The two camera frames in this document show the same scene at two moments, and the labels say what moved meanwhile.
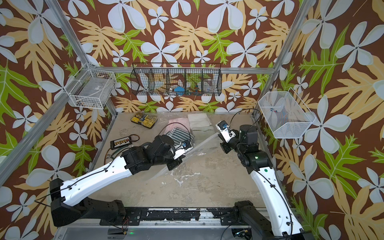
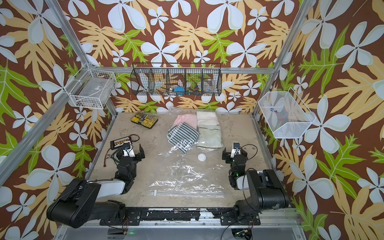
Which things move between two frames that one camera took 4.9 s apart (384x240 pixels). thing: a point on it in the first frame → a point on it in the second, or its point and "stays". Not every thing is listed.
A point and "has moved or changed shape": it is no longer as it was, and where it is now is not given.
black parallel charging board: x=121 y=142 stays
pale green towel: x=199 y=133 has moved or changed shape
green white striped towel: x=179 y=135 stays
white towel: x=198 y=119 stays
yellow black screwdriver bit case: x=146 y=119 stays
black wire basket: x=176 y=79 stays
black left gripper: x=175 y=163 → x=120 y=158
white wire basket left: x=91 y=88 stays
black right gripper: x=226 y=147 → x=228 y=154
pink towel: x=182 y=123 → x=191 y=119
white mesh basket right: x=286 y=115 stays
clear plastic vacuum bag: x=186 y=131 → x=200 y=173
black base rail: x=227 y=216 stays
